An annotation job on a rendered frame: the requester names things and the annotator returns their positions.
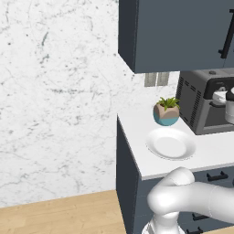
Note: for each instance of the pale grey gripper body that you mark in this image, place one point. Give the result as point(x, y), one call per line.
point(230, 113)

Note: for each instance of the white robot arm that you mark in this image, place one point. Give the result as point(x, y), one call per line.
point(182, 198)

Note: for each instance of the grey black toaster oven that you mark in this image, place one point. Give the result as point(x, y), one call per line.
point(195, 103)

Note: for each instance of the dark blue cupboard door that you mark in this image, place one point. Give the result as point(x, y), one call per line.
point(176, 33)

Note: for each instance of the green plant in round pot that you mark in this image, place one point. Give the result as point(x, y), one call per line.
point(166, 114)

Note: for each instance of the white round plate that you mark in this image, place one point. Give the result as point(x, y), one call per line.
point(170, 143)

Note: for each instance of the dark blue drawer front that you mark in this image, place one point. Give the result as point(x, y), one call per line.
point(219, 182)

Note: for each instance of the dark blue base cabinet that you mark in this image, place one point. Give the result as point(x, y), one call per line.
point(126, 170)

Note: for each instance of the grey wall socket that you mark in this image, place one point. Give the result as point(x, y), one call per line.
point(150, 79)
point(163, 79)

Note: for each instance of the dark blue wall cupboard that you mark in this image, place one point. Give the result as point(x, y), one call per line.
point(126, 33)

